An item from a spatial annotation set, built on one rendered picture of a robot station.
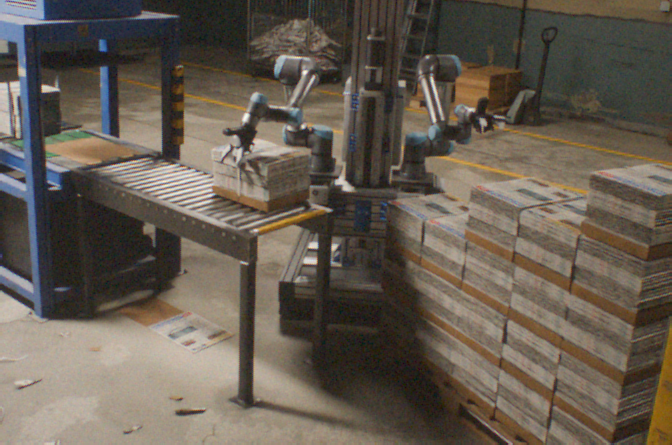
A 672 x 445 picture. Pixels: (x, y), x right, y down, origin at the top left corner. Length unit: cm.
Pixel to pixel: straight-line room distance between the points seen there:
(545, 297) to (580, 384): 34
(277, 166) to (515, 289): 119
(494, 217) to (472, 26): 797
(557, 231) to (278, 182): 131
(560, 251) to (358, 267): 182
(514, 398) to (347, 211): 149
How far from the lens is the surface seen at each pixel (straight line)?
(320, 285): 387
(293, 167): 375
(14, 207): 474
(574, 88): 1050
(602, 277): 293
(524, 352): 329
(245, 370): 365
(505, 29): 1078
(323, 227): 376
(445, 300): 360
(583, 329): 304
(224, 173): 383
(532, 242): 314
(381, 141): 434
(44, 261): 447
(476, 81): 989
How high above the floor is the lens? 200
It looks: 18 degrees down
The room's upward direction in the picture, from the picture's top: 3 degrees clockwise
